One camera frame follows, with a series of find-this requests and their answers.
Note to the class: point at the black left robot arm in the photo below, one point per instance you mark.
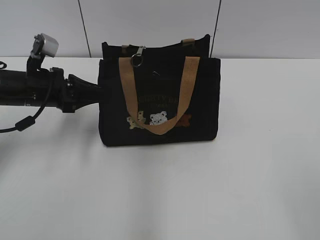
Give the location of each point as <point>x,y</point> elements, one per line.
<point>19,88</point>

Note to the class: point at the silver zipper pull with ring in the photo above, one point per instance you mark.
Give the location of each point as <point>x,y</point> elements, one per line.
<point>136,59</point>

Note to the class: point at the black canvas tote bag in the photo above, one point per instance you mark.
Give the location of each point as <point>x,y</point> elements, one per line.
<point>157,84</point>

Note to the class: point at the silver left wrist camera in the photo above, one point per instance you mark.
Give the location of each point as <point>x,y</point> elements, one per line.
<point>44,45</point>

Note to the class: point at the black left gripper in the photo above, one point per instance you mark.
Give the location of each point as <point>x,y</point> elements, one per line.
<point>72,93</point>

